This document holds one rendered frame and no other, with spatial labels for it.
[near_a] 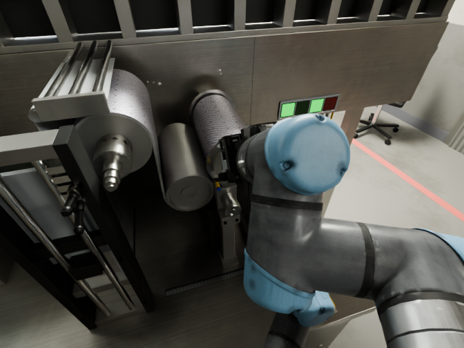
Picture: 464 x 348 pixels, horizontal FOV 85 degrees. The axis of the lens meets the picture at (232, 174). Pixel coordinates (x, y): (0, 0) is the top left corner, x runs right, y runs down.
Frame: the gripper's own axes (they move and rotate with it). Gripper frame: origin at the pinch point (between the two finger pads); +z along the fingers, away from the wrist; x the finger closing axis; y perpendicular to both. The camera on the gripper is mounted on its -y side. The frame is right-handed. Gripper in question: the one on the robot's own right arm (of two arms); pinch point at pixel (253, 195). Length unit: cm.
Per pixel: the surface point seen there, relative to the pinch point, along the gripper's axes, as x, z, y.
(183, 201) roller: 20.0, -2.4, 6.2
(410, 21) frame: -66, 30, 36
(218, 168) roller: 10.8, -3.5, 15.6
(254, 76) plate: -10.1, 30.0, 23.0
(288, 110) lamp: -24.2, 29.3, 9.2
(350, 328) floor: -59, -18, -109
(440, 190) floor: -207, 55, -109
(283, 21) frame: -19, 31, 38
